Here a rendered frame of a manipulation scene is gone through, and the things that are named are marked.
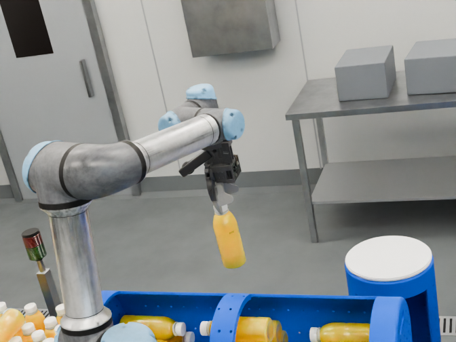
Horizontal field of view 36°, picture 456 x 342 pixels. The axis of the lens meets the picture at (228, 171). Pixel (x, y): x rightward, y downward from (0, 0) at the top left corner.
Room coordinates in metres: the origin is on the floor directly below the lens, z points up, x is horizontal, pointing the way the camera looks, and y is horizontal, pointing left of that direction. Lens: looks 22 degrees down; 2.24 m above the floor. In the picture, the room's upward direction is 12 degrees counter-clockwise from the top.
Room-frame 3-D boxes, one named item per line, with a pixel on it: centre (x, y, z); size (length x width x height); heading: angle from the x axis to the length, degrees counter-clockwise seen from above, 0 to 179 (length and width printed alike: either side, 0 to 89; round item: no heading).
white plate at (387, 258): (2.01, -0.45, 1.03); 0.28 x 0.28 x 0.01
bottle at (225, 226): (1.82, 0.04, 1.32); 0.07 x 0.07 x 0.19
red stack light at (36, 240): (2.28, 0.72, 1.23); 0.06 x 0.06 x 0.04
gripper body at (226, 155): (1.81, 0.02, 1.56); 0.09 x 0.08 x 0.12; 70
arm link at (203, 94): (1.80, 0.03, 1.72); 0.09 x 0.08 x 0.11; 140
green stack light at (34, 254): (2.28, 0.72, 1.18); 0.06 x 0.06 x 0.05
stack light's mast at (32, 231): (2.28, 0.72, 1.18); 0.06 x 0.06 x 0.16
